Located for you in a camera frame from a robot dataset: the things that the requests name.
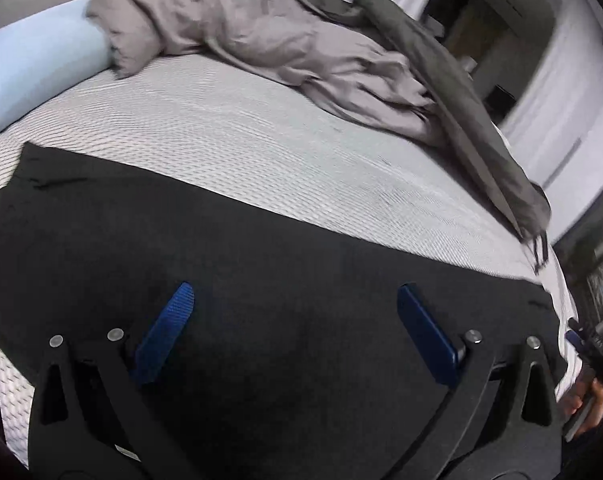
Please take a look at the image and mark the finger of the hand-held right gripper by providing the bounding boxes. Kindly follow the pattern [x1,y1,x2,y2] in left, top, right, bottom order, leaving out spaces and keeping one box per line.
[564,317,589,356]

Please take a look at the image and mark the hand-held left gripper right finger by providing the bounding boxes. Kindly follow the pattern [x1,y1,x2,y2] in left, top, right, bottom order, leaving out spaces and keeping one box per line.
[381,283,566,480]

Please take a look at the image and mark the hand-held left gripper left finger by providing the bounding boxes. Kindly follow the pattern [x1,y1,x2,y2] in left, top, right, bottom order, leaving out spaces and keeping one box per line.
[28,281,205,480]

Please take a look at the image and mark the black pants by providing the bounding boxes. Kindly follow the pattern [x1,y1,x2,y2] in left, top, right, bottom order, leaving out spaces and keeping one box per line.
[0,141,567,480]

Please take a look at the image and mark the person's right hand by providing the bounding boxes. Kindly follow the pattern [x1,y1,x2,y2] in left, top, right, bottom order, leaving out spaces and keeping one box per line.
[560,379,603,435]

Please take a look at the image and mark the bed with grey patterned sheet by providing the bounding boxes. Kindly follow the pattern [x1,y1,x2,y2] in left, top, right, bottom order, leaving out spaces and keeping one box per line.
[0,50,577,461]

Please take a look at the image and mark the light blue pillow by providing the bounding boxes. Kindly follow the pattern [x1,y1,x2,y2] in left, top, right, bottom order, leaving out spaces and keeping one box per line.
[0,0,113,142]

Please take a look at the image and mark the taupe duvet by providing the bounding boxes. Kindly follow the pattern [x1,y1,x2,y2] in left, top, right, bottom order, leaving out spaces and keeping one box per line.
[86,0,447,148]

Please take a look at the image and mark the dark grey blanket with strap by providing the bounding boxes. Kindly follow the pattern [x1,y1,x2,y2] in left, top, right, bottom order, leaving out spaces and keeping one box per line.
[262,0,553,271]

